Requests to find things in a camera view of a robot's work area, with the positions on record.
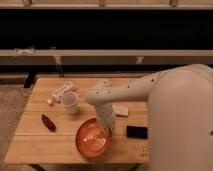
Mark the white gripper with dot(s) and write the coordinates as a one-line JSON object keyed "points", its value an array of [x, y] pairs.
{"points": [[106, 117]]}

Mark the orange ceramic bowl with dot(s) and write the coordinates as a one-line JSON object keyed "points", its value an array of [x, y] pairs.
{"points": [[92, 140]]}

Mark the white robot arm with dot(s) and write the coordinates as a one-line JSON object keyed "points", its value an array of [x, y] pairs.
{"points": [[180, 114]]}

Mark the white rectangular block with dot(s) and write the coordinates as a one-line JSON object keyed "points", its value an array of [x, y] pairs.
{"points": [[121, 111]]}

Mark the translucent plastic cup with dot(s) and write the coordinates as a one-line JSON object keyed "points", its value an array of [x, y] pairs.
{"points": [[70, 101]]}

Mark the black rectangular device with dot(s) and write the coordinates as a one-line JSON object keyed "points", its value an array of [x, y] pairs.
{"points": [[137, 132]]}

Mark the wooden table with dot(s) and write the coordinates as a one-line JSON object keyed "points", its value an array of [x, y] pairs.
{"points": [[34, 143]]}

